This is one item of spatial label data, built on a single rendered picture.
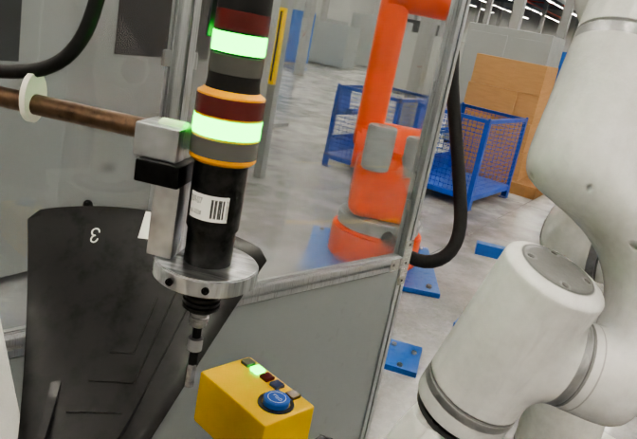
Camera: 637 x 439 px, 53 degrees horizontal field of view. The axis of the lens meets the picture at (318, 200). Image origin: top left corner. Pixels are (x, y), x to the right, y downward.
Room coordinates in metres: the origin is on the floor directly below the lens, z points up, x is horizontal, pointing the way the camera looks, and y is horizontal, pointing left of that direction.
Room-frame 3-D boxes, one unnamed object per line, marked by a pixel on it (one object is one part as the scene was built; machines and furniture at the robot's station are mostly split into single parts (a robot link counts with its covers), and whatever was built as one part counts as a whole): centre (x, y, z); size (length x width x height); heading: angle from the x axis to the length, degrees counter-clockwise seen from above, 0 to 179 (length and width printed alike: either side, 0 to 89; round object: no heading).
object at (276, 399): (0.84, 0.01, 1.08); 0.04 x 0.04 x 0.02
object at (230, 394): (0.87, 0.04, 1.02); 0.16 x 0.10 x 0.11; 47
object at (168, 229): (0.41, 0.08, 1.49); 0.09 x 0.07 x 0.10; 82
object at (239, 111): (0.40, 0.07, 1.56); 0.04 x 0.04 x 0.01
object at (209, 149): (0.40, 0.07, 1.53); 0.04 x 0.04 x 0.01
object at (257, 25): (0.40, 0.07, 1.61); 0.03 x 0.03 x 0.01
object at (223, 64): (0.40, 0.07, 1.59); 0.03 x 0.03 x 0.01
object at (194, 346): (0.40, 0.07, 1.38); 0.01 x 0.01 x 0.05
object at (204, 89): (0.40, 0.07, 1.55); 0.04 x 0.04 x 0.05
